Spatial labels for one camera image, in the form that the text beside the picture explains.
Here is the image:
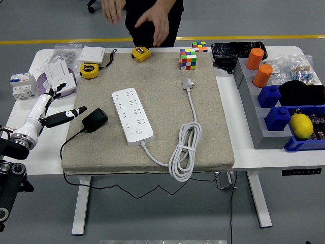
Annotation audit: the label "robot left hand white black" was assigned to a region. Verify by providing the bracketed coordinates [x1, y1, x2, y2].
[11, 82, 87, 144]

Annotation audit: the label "person's right hand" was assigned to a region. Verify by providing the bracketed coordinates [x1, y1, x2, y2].
[101, 0, 127, 25]

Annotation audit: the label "person's left hand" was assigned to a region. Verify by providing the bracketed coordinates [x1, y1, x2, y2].
[134, 0, 173, 48]

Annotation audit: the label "thin black adapter cord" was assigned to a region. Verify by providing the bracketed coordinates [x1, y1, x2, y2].
[59, 128, 221, 199]

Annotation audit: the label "black plug adapter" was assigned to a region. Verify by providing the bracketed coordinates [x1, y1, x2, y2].
[81, 108, 109, 134]

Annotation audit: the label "white power strip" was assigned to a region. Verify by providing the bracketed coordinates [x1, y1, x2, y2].
[112, 87, 155, 147]

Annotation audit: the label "person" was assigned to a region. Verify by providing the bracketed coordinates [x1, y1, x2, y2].
[124, 0, 185, 48]

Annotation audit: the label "white circuit breaker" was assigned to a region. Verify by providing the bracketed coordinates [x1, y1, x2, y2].
[9, 72, 38, 101]

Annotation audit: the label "purple bowl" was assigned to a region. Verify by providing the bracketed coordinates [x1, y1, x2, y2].
[37, 68, 78, 100]

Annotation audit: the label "large Rubik's cube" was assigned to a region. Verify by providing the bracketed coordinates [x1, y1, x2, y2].
[179, 48, 198, 71]

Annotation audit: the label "small Rubik's cube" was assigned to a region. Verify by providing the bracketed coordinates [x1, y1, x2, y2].
[191, 41, 208, 53]

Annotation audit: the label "white table leg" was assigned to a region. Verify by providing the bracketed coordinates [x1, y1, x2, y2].
[71, 175, 92, 236]
[246, 170, 273, 228]

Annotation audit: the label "yellow black round tape measure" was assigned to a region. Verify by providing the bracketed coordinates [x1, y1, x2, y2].
[79, 63, 100, 80]

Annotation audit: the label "clear bag of screws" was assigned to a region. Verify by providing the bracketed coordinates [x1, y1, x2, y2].
[38, 43, 83, 72]

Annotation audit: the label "black table control panel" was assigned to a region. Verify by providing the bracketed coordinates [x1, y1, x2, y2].
[281, 168, 322, 176]

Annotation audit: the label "black plastic tray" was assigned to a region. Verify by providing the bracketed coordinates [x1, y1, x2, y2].
[211, 41, 269, 62]

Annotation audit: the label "black power adapter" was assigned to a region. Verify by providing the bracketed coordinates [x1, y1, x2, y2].
[212, 58, 239, 74]

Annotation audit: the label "grey-brown mat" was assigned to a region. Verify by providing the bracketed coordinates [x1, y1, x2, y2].
[60, 47, 235, 176]

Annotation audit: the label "blue plastic bin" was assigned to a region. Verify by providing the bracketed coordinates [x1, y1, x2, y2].
[283, 104, 325, 153]

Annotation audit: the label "orange cylinder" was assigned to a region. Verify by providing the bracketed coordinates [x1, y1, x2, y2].
[252, 64, 274, 88]
[245, 47, 265, 71]

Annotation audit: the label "yellow lemon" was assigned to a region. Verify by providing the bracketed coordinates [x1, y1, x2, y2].
[289, 113, 314, 140]

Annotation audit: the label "circuit boards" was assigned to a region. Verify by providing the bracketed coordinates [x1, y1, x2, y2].
[291, 108, 325, 141]

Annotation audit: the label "grey stepped block holder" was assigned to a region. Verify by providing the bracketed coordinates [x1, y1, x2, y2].
[233, 57, 293, 150]

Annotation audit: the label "small clear plastic bag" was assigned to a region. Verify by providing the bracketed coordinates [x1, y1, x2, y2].
[264, 58, 286, 86]

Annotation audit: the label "blue block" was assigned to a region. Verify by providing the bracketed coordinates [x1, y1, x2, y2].
[264, 106, 291, 132]
[257, 85, 282, 109]

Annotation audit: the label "black cloth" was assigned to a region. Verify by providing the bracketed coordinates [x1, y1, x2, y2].
[278, 80, 325, 107]

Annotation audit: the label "clear bag of resistors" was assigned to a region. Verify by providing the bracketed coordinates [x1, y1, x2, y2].
[284, 54, 322, 86]

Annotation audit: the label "black tape measure lanyard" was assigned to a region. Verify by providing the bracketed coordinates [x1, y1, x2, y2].
[100, 49, 118, 70]

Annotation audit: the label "white wall switch panel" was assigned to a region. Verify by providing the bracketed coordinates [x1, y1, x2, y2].
[77, 46, 106, 64]

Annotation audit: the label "white wall socket plate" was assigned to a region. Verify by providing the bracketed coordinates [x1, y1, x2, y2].
[50, 73, 78, 94]

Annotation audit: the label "white switch plate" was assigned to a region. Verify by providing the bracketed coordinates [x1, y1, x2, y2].
[47, 60, 71, 81]

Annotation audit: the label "white power strip cable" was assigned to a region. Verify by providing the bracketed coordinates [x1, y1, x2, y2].
[140, 77, 203, 182]

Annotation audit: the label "hanging black cable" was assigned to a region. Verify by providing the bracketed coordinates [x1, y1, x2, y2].
[229, 171, 238, 244]

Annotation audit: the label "metal bracket under table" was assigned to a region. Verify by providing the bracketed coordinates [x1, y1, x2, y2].
[215, 171, 237, 190]

